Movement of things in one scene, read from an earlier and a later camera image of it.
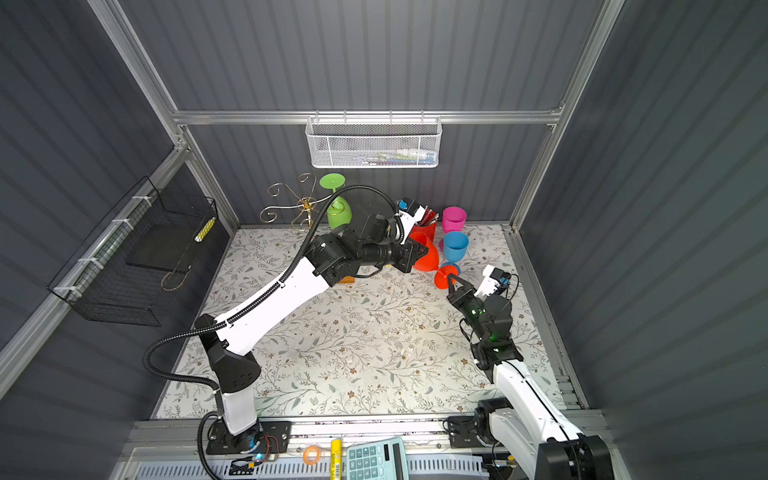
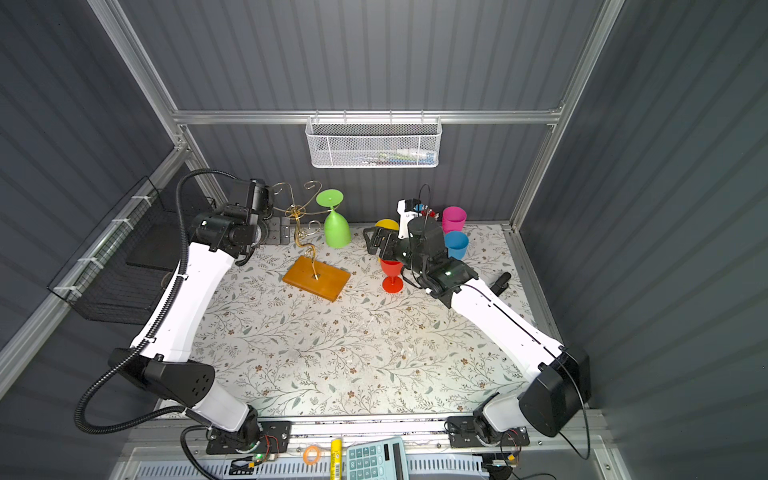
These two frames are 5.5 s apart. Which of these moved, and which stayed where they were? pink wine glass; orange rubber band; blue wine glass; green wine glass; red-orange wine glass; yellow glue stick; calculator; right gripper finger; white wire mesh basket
Moved: green wine glass; red-orange wine glass; right gripper finger
Stayed: yellow glue stick; white wire mesh basket; blue wine glass; orange rubber band; pink wine glass; calculator
